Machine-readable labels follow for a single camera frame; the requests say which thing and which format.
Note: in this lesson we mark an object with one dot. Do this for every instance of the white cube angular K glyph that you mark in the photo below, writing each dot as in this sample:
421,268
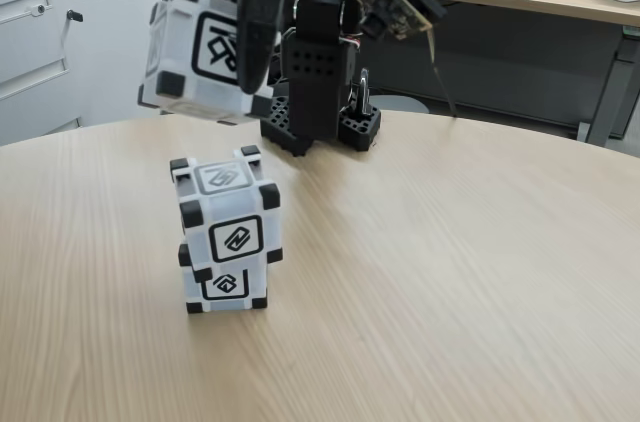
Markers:
210,92

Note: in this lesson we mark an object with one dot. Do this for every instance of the black cabinet key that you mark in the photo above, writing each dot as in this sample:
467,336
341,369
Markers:
75,15

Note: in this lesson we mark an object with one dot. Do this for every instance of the gray round floor base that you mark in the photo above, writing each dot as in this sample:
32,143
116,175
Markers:
400,104

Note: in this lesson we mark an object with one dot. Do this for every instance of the white cube slanted N glyph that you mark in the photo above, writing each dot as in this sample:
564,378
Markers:
235,242

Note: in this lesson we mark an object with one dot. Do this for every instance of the white cube diamond glyph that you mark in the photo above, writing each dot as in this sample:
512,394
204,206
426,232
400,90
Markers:
225,304

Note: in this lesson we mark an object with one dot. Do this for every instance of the white drawer cabinet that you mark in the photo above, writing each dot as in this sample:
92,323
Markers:
100,67

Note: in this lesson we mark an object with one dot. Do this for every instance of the round cabinet lock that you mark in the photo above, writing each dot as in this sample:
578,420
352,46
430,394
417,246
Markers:
40,8

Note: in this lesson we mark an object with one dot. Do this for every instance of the wooden office desk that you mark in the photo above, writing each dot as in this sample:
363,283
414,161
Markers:
550,2

